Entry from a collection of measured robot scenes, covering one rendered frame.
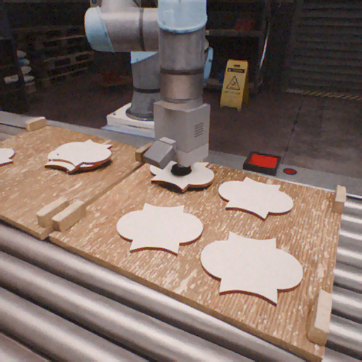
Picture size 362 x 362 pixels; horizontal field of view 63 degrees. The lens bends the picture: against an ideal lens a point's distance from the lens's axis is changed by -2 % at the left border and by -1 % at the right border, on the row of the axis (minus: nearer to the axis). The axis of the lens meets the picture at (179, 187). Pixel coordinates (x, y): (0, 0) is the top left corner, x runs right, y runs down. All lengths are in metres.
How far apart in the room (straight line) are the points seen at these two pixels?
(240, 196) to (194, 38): 0.28
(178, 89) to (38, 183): 0.35
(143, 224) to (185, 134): 0.17
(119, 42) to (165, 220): 0.34
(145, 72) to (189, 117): 0.54
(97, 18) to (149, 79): 0.44
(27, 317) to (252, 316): 0.28
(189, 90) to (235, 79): 3.63
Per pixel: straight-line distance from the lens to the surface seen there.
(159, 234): 0.47
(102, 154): 0.69
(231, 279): 0.41
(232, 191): 0.57
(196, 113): 0.53
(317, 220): 0.56
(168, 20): 0.50
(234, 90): 4.13
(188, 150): 0.54
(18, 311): 0.45
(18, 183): 0.69
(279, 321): 0.40
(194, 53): 0.51
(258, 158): 0.75
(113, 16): 0.62
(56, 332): 0.42
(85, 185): 0.63
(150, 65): 1.03
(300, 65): 5.16
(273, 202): 0.56
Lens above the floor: 1.25
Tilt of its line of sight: 32 degrees down
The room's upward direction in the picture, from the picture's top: straight up
